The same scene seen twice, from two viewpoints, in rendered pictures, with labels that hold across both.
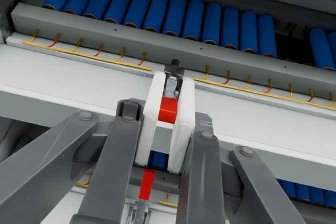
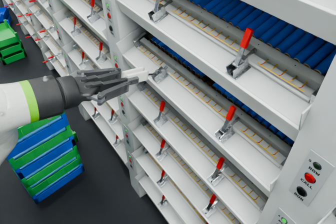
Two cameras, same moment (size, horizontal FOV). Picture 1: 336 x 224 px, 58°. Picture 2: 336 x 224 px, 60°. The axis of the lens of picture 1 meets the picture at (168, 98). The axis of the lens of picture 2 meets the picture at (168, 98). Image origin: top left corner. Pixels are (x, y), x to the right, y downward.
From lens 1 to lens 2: 68 cm
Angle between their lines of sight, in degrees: 44
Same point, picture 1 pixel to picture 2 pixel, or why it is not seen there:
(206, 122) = (134, 78)
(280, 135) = (179, 99)
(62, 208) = (145, 105)
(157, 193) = (174, 116)
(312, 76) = (200, 85)
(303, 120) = (191, 98)
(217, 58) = (177, 69)
